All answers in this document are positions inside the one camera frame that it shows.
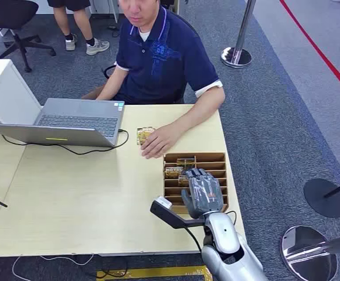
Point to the person's left hand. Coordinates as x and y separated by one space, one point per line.
161 141

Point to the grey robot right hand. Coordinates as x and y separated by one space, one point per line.
205 196

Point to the person's right forearm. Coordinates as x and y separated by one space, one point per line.
111 85

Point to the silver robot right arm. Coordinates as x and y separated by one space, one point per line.
227 240

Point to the person's left forearm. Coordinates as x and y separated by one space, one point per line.
200 108

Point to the gold card with dark print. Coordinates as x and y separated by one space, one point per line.
145 135

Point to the gold card with white lettering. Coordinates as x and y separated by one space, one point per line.
172 172

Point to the wooden slotted card holder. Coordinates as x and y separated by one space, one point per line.
217 165

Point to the seated person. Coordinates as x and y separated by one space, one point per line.
164 58

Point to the standing person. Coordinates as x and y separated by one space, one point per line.
79 27

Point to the silver laptop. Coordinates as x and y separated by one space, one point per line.
79 122

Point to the chrome stanchion with wide base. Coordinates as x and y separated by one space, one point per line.
307 252

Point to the black stanchion base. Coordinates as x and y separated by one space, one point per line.
323 197

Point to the white box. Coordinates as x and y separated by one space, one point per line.
5 93

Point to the black office chair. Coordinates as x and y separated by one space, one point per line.
14 15

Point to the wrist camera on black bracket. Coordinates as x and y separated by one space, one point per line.
170 217

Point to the yellow floor tape frame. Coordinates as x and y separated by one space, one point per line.
158 272

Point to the chrome stanchion post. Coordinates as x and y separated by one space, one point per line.
236 54

